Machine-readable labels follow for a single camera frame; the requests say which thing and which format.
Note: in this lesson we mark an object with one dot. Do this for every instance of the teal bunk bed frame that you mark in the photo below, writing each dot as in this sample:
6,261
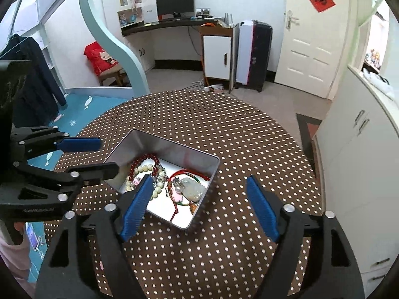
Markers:
109,31

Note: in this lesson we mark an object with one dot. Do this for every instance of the black computer monitor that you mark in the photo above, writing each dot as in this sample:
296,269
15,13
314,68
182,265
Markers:
174,4

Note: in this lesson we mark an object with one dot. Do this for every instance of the dark hanging jacket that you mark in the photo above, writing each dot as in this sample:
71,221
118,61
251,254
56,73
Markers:
34,78

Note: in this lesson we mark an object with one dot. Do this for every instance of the white power strip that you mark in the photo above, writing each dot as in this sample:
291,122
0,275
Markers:
212,87

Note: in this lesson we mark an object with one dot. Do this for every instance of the grey metal tin box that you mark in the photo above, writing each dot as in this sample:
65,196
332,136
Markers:
174,155

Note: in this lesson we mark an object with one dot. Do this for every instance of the wooden chair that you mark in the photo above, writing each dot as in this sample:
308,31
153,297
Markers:
112,76

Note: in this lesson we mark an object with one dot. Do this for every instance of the white door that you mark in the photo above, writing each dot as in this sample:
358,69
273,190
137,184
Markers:
311,53

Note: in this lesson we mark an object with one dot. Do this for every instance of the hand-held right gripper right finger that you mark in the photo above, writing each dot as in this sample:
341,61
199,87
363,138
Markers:
261,208

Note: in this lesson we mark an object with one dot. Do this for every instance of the white and black suitcase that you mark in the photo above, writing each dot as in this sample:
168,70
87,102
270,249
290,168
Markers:
254,56

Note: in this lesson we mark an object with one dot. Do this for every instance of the blue candy print blanket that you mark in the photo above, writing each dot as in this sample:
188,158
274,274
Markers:
90,106

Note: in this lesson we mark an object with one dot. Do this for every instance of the small photo frame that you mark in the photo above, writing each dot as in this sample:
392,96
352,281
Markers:
202,12

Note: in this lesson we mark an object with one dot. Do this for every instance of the red cat bag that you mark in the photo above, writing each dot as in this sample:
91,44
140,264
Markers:
99,56

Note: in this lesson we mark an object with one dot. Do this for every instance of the smartphone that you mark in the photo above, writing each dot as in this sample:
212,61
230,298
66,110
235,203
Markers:
32,238

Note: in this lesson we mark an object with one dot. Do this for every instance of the white cloth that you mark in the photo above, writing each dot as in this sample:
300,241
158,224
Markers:
378,82

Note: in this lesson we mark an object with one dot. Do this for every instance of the dark desk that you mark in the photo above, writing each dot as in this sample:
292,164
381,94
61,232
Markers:
156,26

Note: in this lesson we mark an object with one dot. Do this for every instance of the white small cabinet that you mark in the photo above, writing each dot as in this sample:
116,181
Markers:
215,57

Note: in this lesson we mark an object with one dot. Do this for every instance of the person's left forearm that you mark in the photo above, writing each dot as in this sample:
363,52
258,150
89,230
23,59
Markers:
12,261

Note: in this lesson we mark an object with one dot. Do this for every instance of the long white low cabinet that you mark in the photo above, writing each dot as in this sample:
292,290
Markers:
358,168

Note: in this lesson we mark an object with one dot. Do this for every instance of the brown polka dot tablecloth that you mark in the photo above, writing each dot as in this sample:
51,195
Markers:
224,137

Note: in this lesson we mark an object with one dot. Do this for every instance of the pale jade pendant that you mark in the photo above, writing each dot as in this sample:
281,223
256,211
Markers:
193,190

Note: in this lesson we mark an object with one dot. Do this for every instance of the white box device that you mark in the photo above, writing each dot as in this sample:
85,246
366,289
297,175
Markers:
150,14

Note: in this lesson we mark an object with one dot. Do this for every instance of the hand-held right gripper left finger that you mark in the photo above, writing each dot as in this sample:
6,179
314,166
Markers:
137,205

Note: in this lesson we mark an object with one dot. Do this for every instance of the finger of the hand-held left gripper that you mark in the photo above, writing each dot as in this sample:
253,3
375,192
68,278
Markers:
99,171
81,144

